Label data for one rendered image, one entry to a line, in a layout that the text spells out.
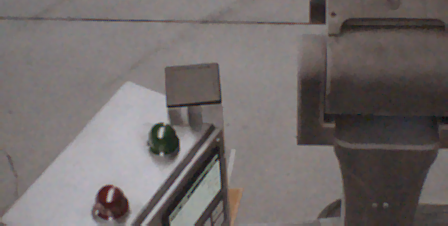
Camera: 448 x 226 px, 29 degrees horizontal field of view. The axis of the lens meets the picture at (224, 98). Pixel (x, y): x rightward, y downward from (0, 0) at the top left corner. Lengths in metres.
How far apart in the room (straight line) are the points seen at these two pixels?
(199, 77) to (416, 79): 0.26
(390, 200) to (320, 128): 0.07
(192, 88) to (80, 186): 0.12
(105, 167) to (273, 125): 1.99
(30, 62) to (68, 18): 0.24
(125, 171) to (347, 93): 0.24
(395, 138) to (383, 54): 0.06
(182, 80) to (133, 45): 2.25
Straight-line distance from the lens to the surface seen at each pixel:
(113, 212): 0.65
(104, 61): 2.92
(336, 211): 2.17
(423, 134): 0.54
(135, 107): 0.73
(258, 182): 2.52
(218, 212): 0.77
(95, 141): 0.71
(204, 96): 0.69
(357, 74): 0.50
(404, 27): 0.51
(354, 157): 0.53
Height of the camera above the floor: 2.00
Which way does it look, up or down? 47 degrees down
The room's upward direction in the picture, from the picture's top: 4 degrees counter-clockwise
